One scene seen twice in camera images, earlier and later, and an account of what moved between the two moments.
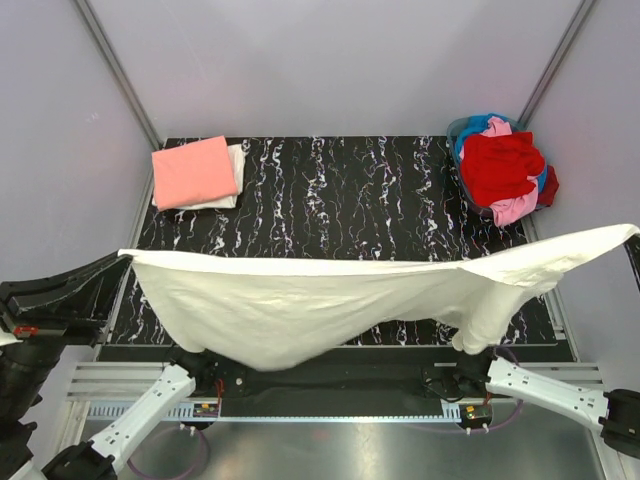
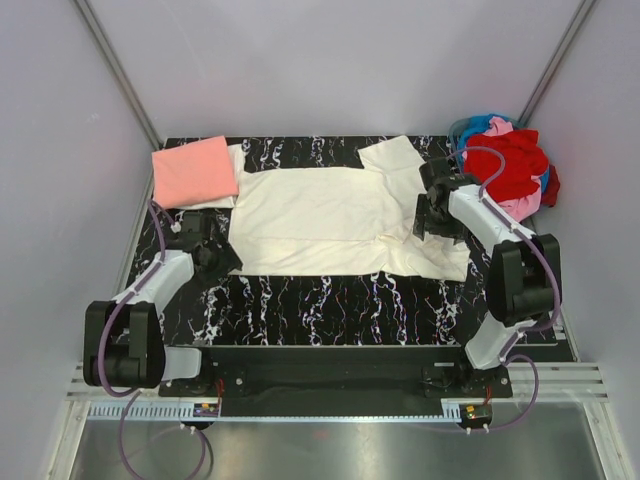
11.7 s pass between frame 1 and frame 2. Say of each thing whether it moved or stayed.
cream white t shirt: moved
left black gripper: moved
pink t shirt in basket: stayed
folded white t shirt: stayed
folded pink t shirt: stayed
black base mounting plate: stayed
